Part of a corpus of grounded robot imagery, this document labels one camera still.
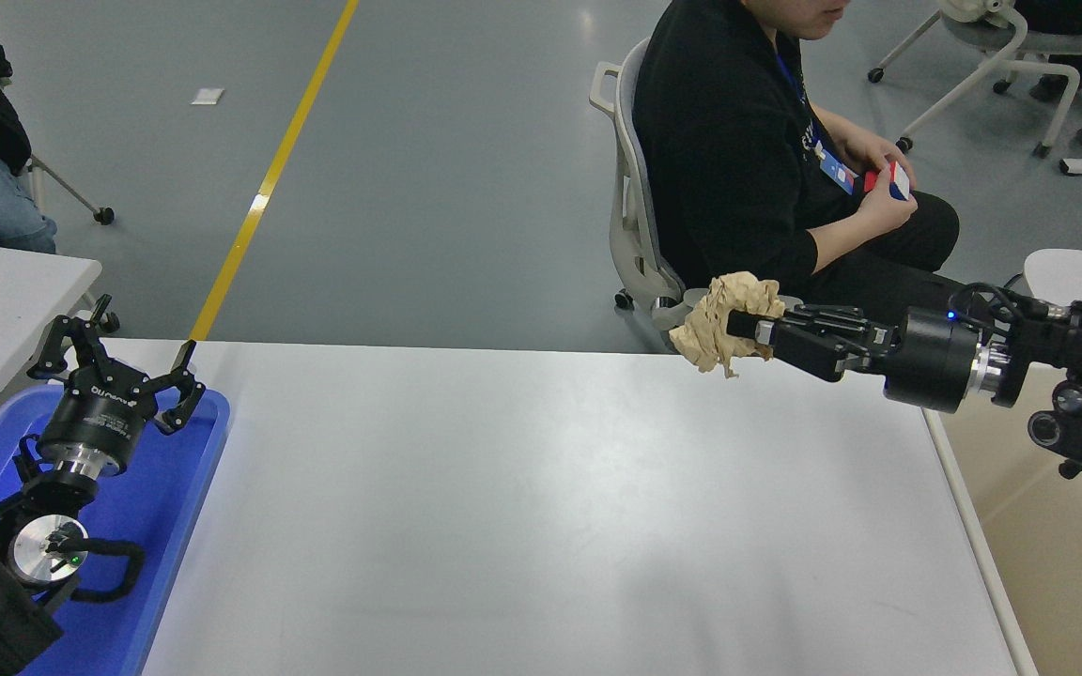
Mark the person with tan boots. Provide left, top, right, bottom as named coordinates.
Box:
left=632, top=0, right=974, bottom=330

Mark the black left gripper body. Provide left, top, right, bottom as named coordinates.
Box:
left=39, top=366, right=160, bottom=471

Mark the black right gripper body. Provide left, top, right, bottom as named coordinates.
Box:
left=883, top=309, right=980, bottom=413

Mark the tan paper ball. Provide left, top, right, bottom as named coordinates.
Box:
left=669, top=271, right=788, bottom=378

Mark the white chair grey seat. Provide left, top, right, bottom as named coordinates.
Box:
left=867, top=0, right=1082, bottom=159

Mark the large pale plastic bin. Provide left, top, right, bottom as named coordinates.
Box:
left=921, top=366, right=1082, bottom=676

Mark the coloured puzzle cube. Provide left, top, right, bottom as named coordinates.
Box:
left=863, top=161, right=913, bottom=202

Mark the person's left hand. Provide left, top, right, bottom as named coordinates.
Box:
left=843, top=130, right=919, bottom=185

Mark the blue plastic tray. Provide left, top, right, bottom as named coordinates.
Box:
left=0, top=385, right=230, bottom=676

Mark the white rolling chair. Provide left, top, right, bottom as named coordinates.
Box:
left=588, top=38, right=805, bottom=356

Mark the white chair with castors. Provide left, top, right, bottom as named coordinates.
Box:
left=24, top=153, right=121, bottom=334

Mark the person's right hand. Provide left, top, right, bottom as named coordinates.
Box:
left=853, top=186, right=920, bottom=237

